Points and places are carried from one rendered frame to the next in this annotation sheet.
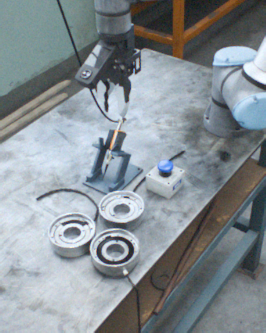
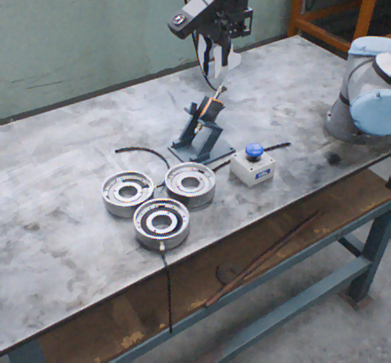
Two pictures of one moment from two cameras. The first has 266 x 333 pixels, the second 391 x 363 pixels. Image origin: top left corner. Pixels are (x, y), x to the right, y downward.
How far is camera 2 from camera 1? 0.32 m
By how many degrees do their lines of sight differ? 14
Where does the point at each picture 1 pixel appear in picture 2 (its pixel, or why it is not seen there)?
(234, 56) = (373, 45)
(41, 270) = (84, 220)
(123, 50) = (232, 4)
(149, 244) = (204, 227)
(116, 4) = not seen: outside the picture
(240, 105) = (359, 99)
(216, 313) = (301, 331)
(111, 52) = (214, 1)
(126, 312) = (176, 295)
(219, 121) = (340, 119)
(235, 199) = (344, 215)
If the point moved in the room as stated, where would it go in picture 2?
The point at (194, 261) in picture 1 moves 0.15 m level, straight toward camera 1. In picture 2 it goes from (270, 266) to (247, 313)
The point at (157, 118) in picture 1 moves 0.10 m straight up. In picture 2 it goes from (277, 104) to (282, 71)
